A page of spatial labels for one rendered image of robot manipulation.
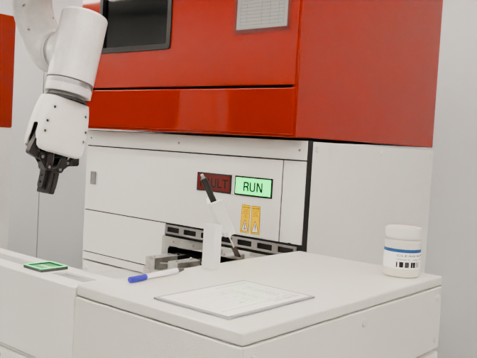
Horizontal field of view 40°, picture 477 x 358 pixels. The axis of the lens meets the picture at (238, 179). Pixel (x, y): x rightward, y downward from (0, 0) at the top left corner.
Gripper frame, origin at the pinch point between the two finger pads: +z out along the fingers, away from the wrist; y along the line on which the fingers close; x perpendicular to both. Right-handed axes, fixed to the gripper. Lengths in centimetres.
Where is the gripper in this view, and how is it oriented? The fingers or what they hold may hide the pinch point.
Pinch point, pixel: (47, 182)
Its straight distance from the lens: 122.4
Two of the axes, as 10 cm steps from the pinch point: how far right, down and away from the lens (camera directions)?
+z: -1.9, 9.8, -1.1
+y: -6.2, -2.0, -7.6
